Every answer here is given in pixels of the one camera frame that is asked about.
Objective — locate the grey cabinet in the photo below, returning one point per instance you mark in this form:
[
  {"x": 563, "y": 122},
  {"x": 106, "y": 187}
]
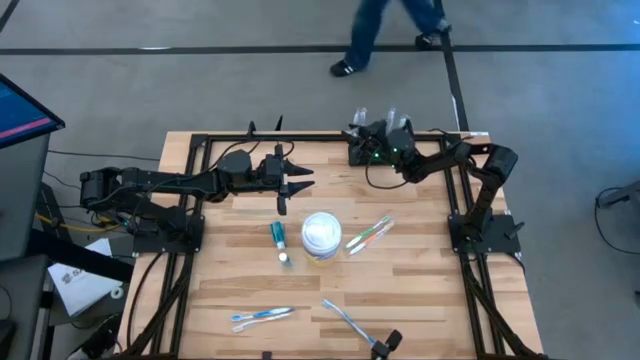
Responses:
[{"x": 20, "y": 200}]

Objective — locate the Lysol disinfecting wipes canister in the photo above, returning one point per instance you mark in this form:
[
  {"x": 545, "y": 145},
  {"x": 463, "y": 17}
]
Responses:
[{"x": 321, "y": 235}]

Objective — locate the white tape roll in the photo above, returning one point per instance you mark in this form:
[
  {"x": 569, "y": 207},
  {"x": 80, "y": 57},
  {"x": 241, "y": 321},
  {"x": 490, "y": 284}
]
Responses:
[{"x": 113, "y": 292}]

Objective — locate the person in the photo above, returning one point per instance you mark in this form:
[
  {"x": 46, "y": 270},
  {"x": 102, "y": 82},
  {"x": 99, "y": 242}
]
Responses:
[{"x": 367, "y": 30}]

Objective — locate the blue screen monitor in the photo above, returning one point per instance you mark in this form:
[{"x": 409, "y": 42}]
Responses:
[{"x": 20, "y": 115}]

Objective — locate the black floor object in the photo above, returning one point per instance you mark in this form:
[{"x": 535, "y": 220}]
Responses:
[{"x": 102, "y": 335}]

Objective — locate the black aluminium table frame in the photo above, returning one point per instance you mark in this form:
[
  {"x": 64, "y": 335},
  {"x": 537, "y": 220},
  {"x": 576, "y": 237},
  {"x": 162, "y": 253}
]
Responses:
[{"x": 310, "y": 137}]

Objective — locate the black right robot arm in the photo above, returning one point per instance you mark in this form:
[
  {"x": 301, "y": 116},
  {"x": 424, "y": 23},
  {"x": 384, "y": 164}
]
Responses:
[{"x": 440, "y": 160}]

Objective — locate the white toothbrush orange grip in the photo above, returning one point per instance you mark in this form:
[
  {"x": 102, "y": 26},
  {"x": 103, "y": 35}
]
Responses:
[{"x": 263, "y": 322}]

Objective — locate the black beam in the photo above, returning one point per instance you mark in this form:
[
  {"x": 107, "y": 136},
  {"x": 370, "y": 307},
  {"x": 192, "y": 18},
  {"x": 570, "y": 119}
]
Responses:
[{"x": 75, "y": 255}]

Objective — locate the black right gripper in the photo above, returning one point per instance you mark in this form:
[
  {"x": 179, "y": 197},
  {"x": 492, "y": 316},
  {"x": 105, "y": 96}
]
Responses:
[{"x": 375, "y": 142}]

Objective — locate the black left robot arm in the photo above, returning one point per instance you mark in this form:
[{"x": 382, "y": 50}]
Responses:
[{"x": 165, "y": 180}]

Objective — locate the white table label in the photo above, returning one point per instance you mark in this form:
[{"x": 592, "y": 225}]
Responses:
[{"x": 479, "y": 134}]

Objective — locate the green white toothbrush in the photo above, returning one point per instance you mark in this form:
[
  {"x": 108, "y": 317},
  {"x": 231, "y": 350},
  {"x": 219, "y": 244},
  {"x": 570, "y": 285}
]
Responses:
[{"x": 368, "y": 232}]

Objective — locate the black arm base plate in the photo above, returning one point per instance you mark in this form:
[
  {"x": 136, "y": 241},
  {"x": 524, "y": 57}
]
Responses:
[
  {"x": 150, "y": 245},
  {"x": 500, "y": 242}
]

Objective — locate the white paper booklet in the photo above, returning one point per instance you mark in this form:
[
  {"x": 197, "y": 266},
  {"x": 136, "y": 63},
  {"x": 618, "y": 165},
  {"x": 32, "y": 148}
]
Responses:
[{"x": 80, "y": 290}]

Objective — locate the teal mouthwash bottle white cap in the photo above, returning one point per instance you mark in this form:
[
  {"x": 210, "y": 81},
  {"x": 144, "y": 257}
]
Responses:
[
  {"x": 277, "y": 232},
  {"x": 284, "y": 258}
]

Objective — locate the grey stand foot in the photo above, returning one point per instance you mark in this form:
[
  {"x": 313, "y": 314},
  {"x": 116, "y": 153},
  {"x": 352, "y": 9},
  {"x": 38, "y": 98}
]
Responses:
[{"x": 625, "y": 195}]

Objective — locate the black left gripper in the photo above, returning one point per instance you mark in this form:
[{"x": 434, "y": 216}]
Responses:
[{"x": 274, "y": 175}]

